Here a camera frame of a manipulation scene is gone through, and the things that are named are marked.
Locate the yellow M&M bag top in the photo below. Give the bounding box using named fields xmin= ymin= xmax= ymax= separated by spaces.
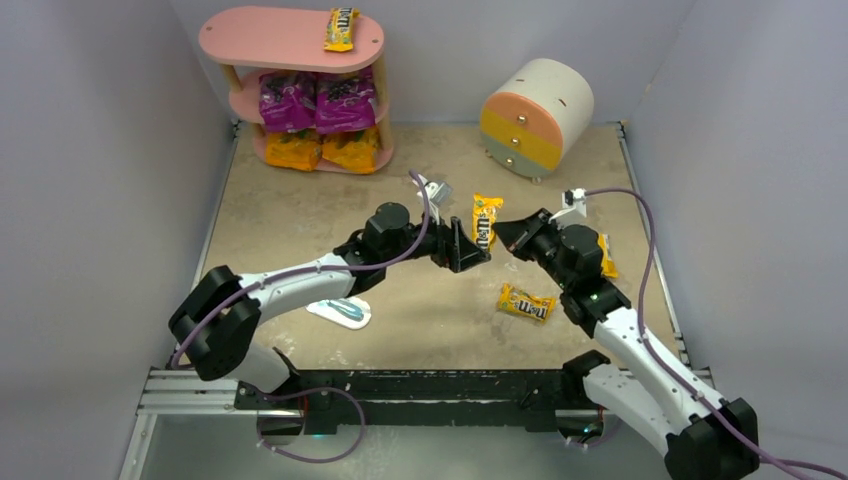
xmin=472 ymin=193 xmax=504 ymax=252

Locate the yellow m&m bag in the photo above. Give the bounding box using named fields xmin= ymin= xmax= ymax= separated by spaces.
xmin=323 ymin=7 xmax=360 ymax=53
xmin=496 ymin=283 xmax=557 ymax=323
xmin=472 ymin=193 xmax=504 ymax=252

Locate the orange gummy candy bag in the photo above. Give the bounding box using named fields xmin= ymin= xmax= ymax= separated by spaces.
xmin=265 ymin=129 xmax=322 ymax=172
xmin=322 ymin=126 xmax=380 ymax=174

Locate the purple grape candy bag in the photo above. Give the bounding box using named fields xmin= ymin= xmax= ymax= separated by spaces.
xmin=259 ymin=71 xmax=317 ymax=133
xmin=314 ymin=66 xmax=378 ymax=135

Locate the yellow M&M bag bottom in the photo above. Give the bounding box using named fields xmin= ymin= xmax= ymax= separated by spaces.
xmin=323 ymin=7 xmax=360 ymax=53

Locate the small yellow candy packet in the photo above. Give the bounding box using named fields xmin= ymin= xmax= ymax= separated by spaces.
xmin=598 ymin=234 xmax=619 ymax=279

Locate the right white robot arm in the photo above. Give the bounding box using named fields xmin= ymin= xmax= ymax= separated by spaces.
xmin=493 ymin=209 xmax=761 ymax=479

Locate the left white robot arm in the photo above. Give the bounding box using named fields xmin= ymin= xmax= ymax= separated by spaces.
xmin=168 ymin=202 xmax=491 ymax=393

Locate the pink three-tier shelf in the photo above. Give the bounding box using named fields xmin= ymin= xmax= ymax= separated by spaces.
xmin=198 ymin=6 xmax=394 ymax=169

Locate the blue toy blister pack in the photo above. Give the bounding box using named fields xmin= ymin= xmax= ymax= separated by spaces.
xmin=305 ymin=297 xmax=372 ymax=330

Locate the round pastel drawer cabinet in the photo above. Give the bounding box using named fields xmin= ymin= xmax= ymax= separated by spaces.
xmin=479 ymin=58 xmax=595 ymax=182

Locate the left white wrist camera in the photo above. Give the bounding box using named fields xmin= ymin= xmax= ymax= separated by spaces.
xmin=417 ymin=179 xmax=453 ymax=223

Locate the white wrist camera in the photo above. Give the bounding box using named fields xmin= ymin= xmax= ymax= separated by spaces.
xmin=549 ymin=188 xmax=587 ymax=229
xmin=417 ymin=179 xmax=453 ymax=223

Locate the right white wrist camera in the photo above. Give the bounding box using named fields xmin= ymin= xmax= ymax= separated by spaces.
xmin=549 ymin=188 xmax=587 ymax=229

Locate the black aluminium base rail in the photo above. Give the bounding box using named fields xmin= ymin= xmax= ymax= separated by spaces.
xmin=139 ymin=369 xmax=597 ymax=435

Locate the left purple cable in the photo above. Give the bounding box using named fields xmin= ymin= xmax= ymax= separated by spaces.
xmin=169 ymin=170 xmax=368 ymax=464

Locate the purple cable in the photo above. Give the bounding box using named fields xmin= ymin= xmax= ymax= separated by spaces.
xmin=566 ymin=187 xmax=848 ymax=480
xmin=169 ymin=170 xmax=368 ymax=464

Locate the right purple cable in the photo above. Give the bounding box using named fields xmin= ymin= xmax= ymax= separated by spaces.
xmin=566 ymin=187 xmax=848 ymax=480

